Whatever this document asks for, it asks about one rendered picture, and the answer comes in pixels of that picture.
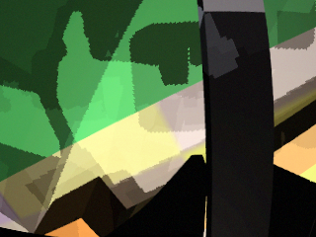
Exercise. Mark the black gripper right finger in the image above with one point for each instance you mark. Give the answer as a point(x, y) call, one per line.
point(293, 212)

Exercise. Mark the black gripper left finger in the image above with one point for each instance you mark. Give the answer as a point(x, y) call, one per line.
point(178, 210)

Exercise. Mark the green flat mat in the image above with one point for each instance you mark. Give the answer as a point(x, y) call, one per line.
point(69, 68)

